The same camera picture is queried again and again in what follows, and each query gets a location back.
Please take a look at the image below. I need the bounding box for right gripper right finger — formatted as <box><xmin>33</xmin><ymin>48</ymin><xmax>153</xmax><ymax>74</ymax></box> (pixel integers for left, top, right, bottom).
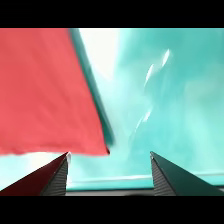
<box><xmin>149</xmin><ymin>150</ymin><xmax>224</xmax><ymax>197</ymax></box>

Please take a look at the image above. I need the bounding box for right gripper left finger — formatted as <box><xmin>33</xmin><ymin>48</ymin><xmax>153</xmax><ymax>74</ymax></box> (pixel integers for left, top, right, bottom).
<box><xmin>0</xmin><ymin>151</ymin><xmax>70</xmax><ymax>197</ymax></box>

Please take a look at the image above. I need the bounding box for red garment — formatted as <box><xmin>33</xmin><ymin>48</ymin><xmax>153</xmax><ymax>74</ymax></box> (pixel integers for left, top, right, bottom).
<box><xmin>0</xmin><ymin>27</ymin><xmax>111</xmax><ymax>157</ymax></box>

